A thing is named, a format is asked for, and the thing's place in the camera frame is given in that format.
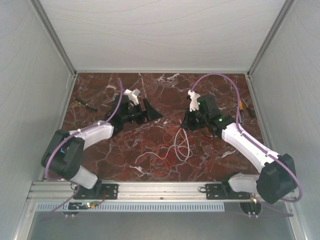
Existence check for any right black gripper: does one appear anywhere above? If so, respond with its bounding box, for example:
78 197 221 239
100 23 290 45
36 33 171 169
180 106 208 132

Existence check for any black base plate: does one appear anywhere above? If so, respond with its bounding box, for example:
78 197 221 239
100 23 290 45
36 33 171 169
204 183 251 200
73 182 119 200

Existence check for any aluminium front rail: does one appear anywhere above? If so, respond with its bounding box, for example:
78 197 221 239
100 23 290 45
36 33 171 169
27 181 206 202

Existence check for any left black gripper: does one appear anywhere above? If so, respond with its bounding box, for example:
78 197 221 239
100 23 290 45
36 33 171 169
122 99 163 126

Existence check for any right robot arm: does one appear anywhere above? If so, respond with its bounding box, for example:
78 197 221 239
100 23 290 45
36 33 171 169
181 90 298 204

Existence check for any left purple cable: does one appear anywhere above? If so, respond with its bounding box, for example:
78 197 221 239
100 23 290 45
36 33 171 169
39 77 125 222

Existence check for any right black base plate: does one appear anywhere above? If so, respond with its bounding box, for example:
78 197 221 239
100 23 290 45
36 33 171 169
204 183 251 200

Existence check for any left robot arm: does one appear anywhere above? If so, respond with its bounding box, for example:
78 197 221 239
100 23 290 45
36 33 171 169
41 94 163 199

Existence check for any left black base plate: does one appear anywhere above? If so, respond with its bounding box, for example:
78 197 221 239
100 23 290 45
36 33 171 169
73 182 119 200

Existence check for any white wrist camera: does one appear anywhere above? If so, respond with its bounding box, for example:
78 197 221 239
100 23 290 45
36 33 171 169
124 88 141 106
187 90 201 112

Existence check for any purple cable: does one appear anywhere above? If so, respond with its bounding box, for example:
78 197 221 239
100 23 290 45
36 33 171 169
191 72 306 218
39 77 125 222

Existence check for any orange wire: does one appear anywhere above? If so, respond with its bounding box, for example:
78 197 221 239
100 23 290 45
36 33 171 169
149 129 196 176

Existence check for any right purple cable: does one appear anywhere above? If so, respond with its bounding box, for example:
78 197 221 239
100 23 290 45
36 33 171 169
191 72 306 218

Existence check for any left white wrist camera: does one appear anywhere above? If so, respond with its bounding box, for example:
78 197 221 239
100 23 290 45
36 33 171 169
124 88 141 106

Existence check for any long white zip tie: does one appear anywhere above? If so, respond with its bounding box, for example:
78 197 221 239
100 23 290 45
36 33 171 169
173 127 193 162

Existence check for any slotted grey cable duct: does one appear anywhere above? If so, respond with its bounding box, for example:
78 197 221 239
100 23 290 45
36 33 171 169
34 202 225 212

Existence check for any white wire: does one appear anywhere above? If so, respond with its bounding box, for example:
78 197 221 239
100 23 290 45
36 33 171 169
134 124 198 168

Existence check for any yellow handled screwdriver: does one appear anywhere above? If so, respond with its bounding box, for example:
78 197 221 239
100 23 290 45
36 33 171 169
239 100 244 114

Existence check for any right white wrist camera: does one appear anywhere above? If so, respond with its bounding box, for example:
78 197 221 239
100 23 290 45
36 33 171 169
187 90 201 112

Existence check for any small circuit board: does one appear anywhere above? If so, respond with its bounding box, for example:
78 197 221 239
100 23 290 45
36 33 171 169
85 201 100 209

